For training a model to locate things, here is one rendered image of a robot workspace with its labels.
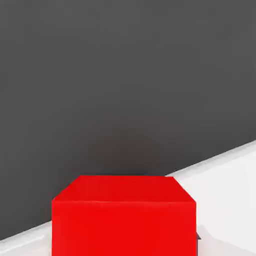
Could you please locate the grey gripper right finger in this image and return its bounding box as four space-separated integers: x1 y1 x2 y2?
196 225 253 256

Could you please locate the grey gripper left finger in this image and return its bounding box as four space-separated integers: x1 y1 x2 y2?
23 231 53 256

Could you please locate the small red cube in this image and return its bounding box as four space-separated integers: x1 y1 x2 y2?
51 174 197 256

